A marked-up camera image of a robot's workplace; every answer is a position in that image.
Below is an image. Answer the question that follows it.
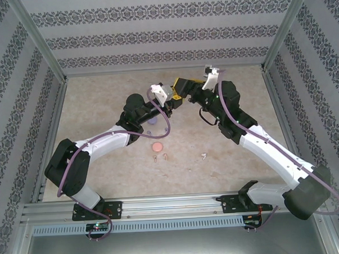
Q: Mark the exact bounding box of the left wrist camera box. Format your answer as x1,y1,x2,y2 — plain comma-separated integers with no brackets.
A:
150,82,177,106

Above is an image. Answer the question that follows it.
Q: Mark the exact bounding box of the slotted grey cable duct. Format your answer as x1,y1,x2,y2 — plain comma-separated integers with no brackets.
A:
31,215,245,237

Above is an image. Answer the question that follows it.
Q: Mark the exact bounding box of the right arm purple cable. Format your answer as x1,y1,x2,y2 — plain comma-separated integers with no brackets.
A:
216,64,339,234

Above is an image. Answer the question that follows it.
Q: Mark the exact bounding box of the aluminium frame post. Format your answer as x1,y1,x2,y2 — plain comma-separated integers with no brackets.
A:
10,0,70,85
257,0,317,73

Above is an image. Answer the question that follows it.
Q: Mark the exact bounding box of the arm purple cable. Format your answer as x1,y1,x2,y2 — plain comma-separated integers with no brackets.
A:
216,64,339,234
53,86,177,244

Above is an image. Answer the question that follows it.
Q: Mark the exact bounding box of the aluminium side rail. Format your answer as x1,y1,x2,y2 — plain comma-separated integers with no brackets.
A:
260,64,313,191
26,78,75,203

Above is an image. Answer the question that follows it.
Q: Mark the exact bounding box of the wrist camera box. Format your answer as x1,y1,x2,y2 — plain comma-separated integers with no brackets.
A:
202,64,223,90
150,82,177,106

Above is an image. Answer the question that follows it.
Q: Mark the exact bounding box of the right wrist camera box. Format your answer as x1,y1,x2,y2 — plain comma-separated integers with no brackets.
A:
202,64,223,90

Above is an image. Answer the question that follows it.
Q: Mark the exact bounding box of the grey metal sheet panel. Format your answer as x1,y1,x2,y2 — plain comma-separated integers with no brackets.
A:
20,210,333,254

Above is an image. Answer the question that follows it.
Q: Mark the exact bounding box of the aluminium mounting rail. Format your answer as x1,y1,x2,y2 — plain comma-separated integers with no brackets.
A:
20,189,323,224

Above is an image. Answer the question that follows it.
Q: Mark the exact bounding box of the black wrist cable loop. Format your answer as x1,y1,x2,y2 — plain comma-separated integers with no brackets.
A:
198,107,219,127

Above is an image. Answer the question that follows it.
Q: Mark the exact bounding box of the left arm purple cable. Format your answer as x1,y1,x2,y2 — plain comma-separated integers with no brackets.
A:
53,86,177,244

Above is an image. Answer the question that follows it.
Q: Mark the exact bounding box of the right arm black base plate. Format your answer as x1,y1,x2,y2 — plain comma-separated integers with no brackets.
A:
220,192,273,215

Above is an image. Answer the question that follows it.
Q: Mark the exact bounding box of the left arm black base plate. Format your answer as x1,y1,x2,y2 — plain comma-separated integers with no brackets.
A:
71,200,124,222

